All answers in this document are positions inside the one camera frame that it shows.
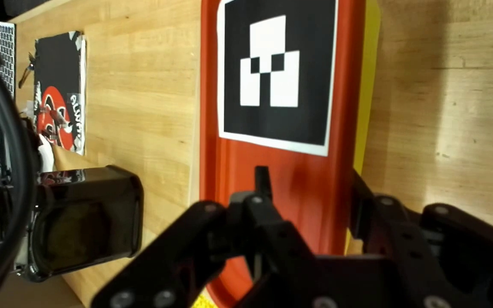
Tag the black pump dispenser jar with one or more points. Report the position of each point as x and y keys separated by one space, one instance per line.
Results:
x=86 y=223

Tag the black red magazine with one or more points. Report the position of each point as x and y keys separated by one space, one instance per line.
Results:
x=59 y=74

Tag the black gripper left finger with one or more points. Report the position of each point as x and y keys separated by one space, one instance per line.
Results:
x=201 y=250

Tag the red lid with marker tag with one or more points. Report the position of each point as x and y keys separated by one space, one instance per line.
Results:
x=292 y=172

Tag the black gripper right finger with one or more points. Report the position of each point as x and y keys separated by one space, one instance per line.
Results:
x=453 y=250

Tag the grey keyboard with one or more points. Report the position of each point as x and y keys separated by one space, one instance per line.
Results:
x=8 y=57

